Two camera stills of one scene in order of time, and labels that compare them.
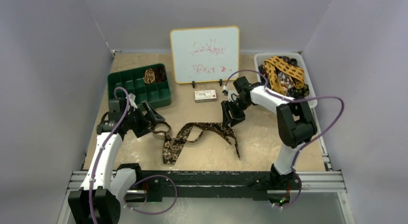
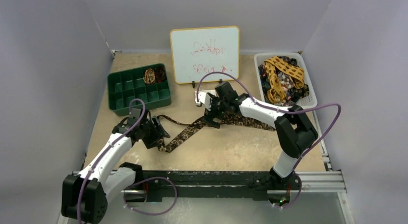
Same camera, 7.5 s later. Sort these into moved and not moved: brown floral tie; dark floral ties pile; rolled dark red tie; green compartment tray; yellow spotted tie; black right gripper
Moved: black right gripper; brown floral tie
Not moved: green compartment tray; dark floral ties pile; rolled dark red tie; yellow spotted tie
